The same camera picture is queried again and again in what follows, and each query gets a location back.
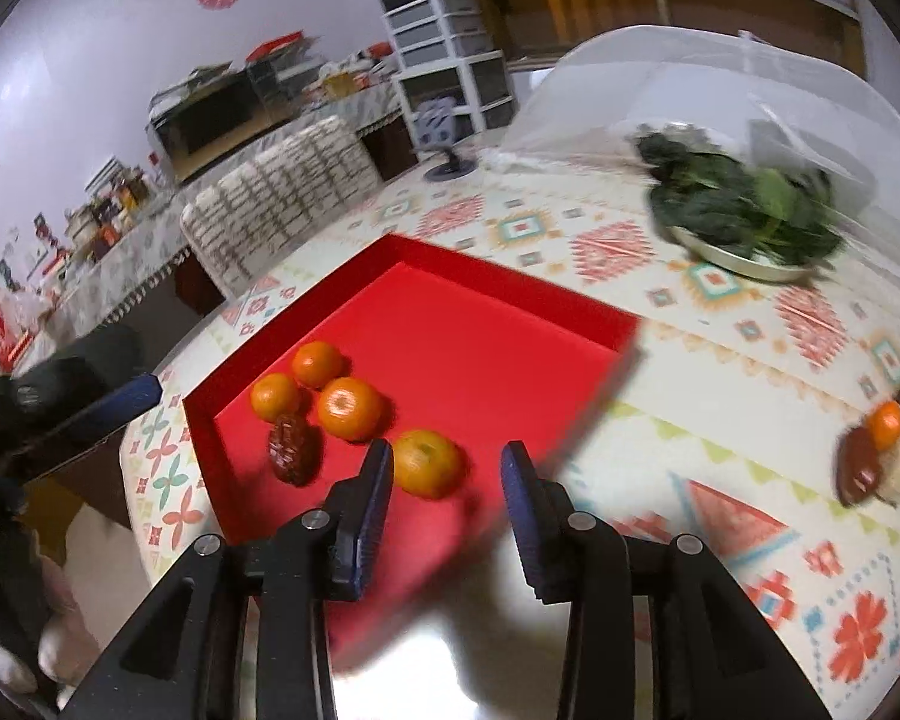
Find black microwave oven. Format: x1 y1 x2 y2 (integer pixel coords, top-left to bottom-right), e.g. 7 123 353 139
146 64 278 185

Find red tray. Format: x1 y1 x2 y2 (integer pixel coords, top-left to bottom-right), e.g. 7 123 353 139
182 234 644 680

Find metal plate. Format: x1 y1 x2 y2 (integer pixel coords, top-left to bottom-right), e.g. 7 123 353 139
664 221 833 284

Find brown wooden door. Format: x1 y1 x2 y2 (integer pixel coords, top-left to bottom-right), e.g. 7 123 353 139
471 0 867 80

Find wrinkled red date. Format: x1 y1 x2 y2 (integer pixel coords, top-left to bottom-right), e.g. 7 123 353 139
268 412 322 487

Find orange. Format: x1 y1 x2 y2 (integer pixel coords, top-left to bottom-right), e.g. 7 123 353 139
316 376 387 442
392 429 466 500
867 401 900 451
250 373 302 422
291 340 346 389

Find red flat box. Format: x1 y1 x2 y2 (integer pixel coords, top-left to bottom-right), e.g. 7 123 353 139
246 30 323 66

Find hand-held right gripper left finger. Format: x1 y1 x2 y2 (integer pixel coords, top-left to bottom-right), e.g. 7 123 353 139
58 439 395 720

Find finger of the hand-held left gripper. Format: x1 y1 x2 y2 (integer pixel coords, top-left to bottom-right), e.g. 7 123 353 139
11 373 164 482
13 325 145 421

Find person's left hand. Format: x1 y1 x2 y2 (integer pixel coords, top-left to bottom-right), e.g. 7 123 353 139
0 551 104 713

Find dark leafy greens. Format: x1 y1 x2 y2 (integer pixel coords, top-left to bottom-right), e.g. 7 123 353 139
634 124 845 267

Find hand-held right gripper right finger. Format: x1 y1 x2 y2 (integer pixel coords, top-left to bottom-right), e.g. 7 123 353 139
500 441 833 720

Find cloth-covered sideboard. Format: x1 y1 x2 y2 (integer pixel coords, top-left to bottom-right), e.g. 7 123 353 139
0 82 421 421

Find white plastic drawer tower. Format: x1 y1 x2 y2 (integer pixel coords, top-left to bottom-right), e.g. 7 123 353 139
381 0 518 147

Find row of jars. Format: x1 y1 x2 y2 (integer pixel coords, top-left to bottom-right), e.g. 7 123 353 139
64 157 155 260

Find white mesh food cover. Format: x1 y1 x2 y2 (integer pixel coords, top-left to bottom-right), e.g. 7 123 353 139
495 24 900 241

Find large brown date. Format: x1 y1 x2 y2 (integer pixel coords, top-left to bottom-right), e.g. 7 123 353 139
836 424 887 507

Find patterned tablecloth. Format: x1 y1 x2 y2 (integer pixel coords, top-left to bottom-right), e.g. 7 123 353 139
120 142 900 720

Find red gift bag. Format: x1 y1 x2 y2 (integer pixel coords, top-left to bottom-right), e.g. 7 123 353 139
0 289 40 367

